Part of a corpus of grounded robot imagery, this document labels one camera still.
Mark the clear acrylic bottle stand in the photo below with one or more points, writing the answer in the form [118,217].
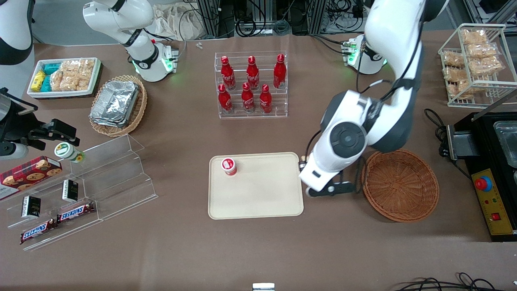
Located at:
[274,114]

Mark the teal snack packet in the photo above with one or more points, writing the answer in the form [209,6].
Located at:
[51,68]
[46,84]

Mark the black countertop appliance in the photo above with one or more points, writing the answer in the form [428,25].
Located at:
[482,137]

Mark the clear rice cracker packet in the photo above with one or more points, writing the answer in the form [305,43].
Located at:
[57,81]
[71,66]
[87,68]
[70,82]

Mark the beige plastic tray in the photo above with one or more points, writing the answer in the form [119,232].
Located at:
[258,190]

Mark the clear acrylic stepped display stand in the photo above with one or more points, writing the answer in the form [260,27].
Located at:
[121,178]

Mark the yellow emergency stop panel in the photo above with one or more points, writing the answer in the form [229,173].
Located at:
[494,202]

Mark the red tartan cookie box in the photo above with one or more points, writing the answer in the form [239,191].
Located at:
[28,171]

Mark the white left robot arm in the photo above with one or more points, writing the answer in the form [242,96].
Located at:
[387,32]

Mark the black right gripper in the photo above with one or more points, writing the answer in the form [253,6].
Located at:
[25,130]

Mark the white plastic snack bin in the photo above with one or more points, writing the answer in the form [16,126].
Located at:
[60,94]

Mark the red cola bottle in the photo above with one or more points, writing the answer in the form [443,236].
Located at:
[224,101]
[265,102]
[279,73]
[228,74]
[253,74]
[247,101]

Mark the small black snack box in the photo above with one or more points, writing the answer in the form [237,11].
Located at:
[70,190]
[31,207]

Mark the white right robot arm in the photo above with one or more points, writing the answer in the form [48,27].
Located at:
[137,48]

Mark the Snickers chocolate bar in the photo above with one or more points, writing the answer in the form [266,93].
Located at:
[76,212]
[38,231]

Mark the beige cloth bag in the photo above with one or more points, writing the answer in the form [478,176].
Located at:
[173,20]

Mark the red lidded yogurt cup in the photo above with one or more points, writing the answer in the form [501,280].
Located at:
[228,165]

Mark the bagged fried snack pack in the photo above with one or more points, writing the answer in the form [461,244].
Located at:
[473,36]
[453,58]
[459,89]
[455,74]
[486,66]
[481,50]

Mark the aluminium foil container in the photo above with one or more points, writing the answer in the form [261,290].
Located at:
[115,101]
[105,122]

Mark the yellow snack packet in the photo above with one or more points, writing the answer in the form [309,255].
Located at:
[38,81]

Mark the wicker basket holding foil containers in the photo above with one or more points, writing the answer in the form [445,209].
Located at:
[139,109]

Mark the green sunflower yogurt cup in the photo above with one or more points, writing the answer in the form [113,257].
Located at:
[64,150]

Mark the empty round wicker basket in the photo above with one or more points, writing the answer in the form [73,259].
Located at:
[400,186]

